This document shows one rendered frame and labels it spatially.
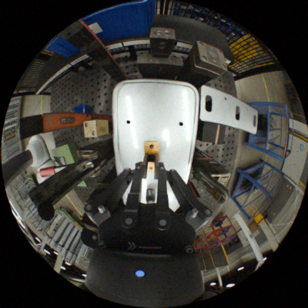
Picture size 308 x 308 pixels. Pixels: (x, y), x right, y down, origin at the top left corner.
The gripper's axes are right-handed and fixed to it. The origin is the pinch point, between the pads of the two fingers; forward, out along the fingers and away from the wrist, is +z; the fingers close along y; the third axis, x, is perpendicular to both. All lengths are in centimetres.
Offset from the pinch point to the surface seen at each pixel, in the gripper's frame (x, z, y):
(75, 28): 28.7, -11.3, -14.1
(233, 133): 8, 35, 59
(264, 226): -395, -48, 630
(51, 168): 0.8, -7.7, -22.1
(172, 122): 9.0, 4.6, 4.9
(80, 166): 1.3, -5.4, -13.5
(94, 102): 23, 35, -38
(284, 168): -95, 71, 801
